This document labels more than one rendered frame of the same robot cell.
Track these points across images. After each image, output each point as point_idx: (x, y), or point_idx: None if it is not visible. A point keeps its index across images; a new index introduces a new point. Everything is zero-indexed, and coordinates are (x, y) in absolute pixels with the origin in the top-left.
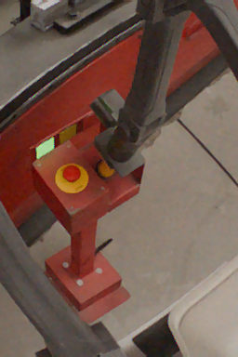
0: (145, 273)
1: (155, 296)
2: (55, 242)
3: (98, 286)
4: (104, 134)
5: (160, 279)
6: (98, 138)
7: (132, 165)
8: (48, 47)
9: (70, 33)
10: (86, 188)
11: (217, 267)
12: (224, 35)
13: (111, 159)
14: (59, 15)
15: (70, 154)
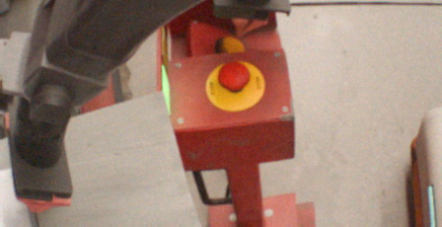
0: (294, 173)
1: (330, 175)
2: None
3: (288, 224)
4: None
5: (313, 159)
6: (219, 1)
7: None
8: (34, 11)
9: None
10: (264, 73)
11: (338, 88)
12: None
13: (259, 6)
14: None
15: (192, 69)
